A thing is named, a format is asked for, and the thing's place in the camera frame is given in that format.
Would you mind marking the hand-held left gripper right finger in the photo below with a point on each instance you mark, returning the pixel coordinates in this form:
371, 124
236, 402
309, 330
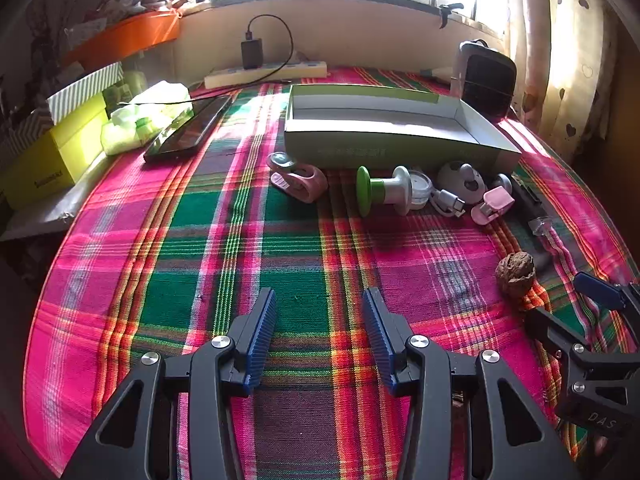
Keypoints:
377, 340

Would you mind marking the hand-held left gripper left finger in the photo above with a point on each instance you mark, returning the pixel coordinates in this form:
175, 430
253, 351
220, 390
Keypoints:
262, 340

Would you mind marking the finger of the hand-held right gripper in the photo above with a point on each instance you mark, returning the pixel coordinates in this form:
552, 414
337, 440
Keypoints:
600, 292
555, 332

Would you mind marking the brown walnut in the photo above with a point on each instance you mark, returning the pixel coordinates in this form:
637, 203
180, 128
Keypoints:
515, 271

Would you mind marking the black cylinder device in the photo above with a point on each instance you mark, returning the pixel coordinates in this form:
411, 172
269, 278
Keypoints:
525, 200

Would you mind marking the pink plastic case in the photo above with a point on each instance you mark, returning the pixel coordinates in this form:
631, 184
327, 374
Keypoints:
492, 205

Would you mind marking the grey egg-shaped ball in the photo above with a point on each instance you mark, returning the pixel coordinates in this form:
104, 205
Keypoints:
502, 182

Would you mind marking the green and white spool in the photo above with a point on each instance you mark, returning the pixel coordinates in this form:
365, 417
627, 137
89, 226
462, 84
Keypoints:
385, 190

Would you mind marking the pink loop clip with disc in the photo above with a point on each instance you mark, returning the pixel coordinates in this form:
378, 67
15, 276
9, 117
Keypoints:
305, 187

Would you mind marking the white round gadget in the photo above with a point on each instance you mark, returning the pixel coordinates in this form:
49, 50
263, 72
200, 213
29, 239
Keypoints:
460, 175

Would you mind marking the cardboard box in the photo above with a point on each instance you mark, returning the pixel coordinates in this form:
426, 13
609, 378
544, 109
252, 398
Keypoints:
380, 145

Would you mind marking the plaid blanket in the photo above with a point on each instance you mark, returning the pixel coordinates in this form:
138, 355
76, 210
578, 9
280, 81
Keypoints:
300, 260

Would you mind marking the white usb adapter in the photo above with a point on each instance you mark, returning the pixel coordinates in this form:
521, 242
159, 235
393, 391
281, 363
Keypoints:
445, 202

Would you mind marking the white round case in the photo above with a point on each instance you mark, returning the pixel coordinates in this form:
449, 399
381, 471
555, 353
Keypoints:
421, 185

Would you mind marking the black smartphone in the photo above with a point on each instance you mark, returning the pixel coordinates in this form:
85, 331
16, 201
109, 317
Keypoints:
185, 132

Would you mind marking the heart print curtain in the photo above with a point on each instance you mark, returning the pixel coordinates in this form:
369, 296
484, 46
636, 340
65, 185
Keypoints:
560, 60

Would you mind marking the small fan heater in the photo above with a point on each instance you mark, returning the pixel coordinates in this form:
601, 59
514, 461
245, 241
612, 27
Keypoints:
487, 80

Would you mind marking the white power strip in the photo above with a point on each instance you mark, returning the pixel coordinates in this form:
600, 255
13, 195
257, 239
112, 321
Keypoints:
225, 79

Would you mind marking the yellow-green box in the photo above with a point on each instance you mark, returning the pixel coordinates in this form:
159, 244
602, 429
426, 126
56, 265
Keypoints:
55, 160

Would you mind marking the black charger adapter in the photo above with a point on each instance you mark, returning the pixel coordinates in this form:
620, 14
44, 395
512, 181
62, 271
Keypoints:
251, 53

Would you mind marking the striped gift box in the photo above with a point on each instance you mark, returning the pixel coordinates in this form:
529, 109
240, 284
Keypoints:
85, 90

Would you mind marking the grey patterned box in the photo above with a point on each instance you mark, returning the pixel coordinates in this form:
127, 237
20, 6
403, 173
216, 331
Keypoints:
22, 132

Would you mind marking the black hook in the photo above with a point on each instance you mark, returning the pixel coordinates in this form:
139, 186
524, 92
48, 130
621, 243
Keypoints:
445, 12

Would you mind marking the orange box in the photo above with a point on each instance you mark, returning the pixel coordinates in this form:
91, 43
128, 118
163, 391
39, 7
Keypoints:
125, 37

